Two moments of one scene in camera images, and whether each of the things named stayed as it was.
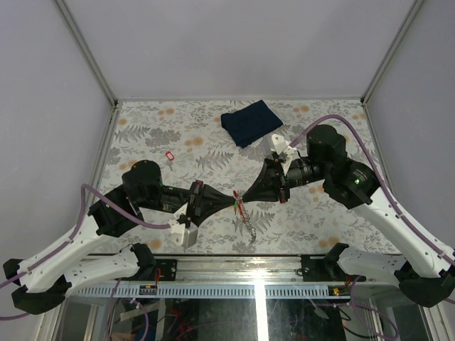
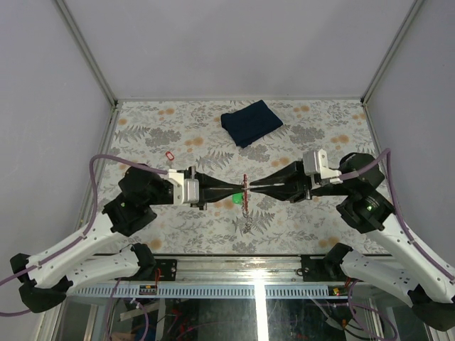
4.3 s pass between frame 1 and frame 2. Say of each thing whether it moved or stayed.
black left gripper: moved
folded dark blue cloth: stayed
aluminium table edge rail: stayed
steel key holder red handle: moved
